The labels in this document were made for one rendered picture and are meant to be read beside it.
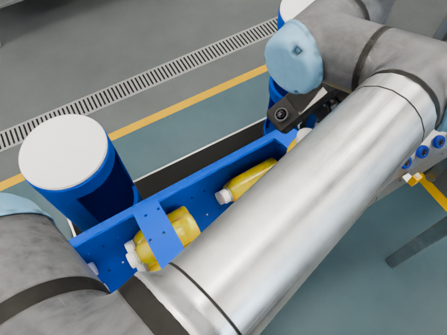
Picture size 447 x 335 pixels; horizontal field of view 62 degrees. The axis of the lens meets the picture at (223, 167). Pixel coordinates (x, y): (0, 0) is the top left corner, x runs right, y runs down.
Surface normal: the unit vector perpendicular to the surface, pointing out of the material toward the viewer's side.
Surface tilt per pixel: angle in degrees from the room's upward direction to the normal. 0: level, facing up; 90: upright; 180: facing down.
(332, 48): 48
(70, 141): 0
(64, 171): 0
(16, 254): 37
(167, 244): 15
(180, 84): 0
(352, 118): 19
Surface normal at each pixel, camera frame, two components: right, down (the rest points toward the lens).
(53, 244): 0.52, -0.85
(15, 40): -0.02, -0.47
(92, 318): -0.10, -0.92
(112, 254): 0.36, 0.22
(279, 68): -0.69, 0.65
